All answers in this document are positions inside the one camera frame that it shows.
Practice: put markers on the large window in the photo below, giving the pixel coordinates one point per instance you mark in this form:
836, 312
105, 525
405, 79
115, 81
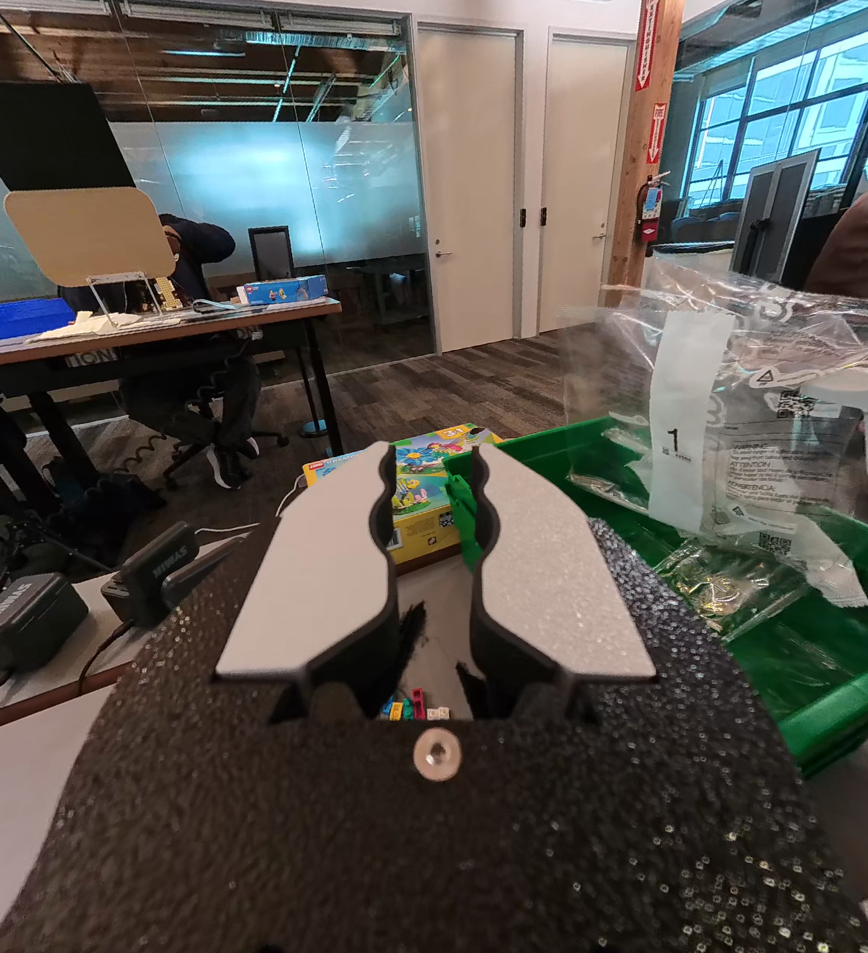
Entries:
798, 112

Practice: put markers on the blue lego box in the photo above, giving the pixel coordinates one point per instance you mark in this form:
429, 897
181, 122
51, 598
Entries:
285, 289

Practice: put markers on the small black monitor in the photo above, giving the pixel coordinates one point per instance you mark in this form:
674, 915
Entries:
270, 253

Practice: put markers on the cardboard box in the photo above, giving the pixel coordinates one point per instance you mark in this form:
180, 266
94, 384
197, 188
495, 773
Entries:
91, 357

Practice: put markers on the yellow lego box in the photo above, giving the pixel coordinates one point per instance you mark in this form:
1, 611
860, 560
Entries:
422, 465

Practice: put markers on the small clear plastic bag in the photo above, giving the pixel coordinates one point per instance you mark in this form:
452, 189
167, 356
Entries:
612, 484
731, 588

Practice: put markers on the red fire extinguisher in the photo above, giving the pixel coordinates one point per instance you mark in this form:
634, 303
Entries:
651, 208

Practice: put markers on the white door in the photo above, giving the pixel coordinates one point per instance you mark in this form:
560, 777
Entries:
467, 193
586, 186

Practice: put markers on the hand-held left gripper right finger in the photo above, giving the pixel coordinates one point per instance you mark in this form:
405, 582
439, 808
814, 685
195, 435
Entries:
553, 588

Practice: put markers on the wooden post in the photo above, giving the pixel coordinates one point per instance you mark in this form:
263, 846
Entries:
642, 156

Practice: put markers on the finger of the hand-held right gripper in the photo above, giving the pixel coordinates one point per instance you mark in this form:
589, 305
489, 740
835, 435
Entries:
850, 383

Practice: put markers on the blue plastic bin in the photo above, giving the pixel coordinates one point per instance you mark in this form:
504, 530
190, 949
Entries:
9, 321

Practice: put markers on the wooden desk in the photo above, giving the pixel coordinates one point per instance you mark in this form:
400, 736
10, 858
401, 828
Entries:
143, 339

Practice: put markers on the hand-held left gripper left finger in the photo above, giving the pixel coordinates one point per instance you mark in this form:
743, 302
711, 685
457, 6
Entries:
314, 588

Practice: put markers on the black panel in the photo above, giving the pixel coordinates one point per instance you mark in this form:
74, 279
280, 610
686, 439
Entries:
39, 134

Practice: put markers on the red arrow sign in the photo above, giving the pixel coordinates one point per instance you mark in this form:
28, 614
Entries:
657, 132
648, 45

